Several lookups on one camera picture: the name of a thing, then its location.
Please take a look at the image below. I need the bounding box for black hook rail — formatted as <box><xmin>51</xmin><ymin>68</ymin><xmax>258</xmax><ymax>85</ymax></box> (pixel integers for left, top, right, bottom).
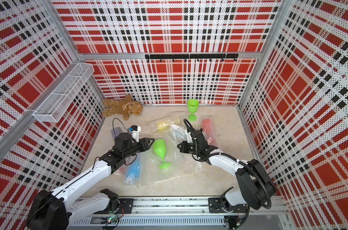
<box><xmin>145</xmin><ymin>53</ymin><xmax>239</xmax><ymax>61</ymax></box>

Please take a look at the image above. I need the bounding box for white wire mesh basket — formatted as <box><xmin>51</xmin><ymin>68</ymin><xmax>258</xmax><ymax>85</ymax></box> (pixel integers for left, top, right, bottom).
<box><xmin>33</xmin><ymin>62</ymin><xmax>94</xmax><ymax>123</ymax></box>

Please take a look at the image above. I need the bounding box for red glass in bubble wrap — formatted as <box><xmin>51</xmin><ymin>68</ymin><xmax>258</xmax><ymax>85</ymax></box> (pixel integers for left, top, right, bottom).
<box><xmin>201</xmin><ymin>116</ymin><xmax>219</xmax><ymax>147</ymax></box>

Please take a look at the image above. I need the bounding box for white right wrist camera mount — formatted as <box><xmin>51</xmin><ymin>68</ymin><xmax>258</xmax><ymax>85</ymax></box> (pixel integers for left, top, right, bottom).
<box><xmin>186</xmin><ymin>128</ymin><xmax>206</xmax><ymax>144</ymax></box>

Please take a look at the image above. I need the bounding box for pink glass in bubble wrap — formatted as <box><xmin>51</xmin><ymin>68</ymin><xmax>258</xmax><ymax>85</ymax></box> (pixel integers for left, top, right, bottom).
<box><xmin>114</xmin><ymin>165</ymin><xmax>129</xmax><ymax>176</ymax></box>

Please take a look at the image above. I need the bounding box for blue glass in bubble wrap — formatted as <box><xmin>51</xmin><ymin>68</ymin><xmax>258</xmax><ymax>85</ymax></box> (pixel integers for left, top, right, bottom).
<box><xmin>124</xmin><ymin>158</ymin><xmax>141</xmax><ymax>186</ymax></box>

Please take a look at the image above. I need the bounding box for purple glass in bubble wrap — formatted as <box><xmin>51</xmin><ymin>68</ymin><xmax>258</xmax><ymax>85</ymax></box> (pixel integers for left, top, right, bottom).
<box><xmin>111</xmin><ymin>127</ymin><xmax>122</xmax><ymax>140</ymax></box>

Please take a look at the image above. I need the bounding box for green circuit board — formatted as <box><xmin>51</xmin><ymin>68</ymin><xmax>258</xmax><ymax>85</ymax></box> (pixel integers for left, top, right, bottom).
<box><xmin>100</xmin><ymin>216</ymin><xmax>120</xmax><ymax>227</ymax></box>

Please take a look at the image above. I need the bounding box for green wine glass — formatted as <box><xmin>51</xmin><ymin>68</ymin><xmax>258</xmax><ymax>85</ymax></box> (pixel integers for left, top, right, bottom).
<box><xmin>153</xmin><ymin>139</ymin><xmax>171</xmax><ymax>169</ymax></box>
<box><xmin>187</xmin><ymin>99</ymin><xmax>199</xmax><ymax>121</ymax></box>

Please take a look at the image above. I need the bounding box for brown teddy bear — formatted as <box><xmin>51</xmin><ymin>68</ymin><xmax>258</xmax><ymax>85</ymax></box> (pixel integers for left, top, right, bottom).
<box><xmin>102</xmin><ymin>94</ymin><xmax>143</xmax><ymax>121</ymax></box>

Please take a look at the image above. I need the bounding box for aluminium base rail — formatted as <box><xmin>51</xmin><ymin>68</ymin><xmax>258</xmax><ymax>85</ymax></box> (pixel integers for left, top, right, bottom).
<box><xmin>70</xmin><ymin>196</ymin><xmax>294</xmax><ymax>230</ymax></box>

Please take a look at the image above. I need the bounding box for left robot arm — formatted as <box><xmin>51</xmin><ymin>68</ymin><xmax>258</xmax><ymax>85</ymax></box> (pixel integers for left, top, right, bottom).
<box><xmin>26</xmin><ymin>131</ymin><xmax>155</xmax><ymax>230</ymax></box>

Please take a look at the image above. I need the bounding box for yellow glass in bubble wrap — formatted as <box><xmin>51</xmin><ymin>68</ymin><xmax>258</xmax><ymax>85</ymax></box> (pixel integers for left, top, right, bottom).
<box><xmin>148</xmin><ymin>111</ymin><xmax>186</xmax><ymax>134</ymax></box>

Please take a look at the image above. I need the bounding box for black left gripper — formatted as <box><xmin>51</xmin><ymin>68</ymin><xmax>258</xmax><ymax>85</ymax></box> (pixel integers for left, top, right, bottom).
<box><xmin>124</xmin><ymin>138</ymin><xmax>155</xmax><ymax>159</ymax></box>

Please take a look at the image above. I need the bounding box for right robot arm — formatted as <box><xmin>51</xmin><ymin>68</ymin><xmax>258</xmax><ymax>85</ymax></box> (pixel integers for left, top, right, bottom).
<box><xmin>177</xmin><ymin>119</ymin><xmax>276</xmax><ymax>212</ymax></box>

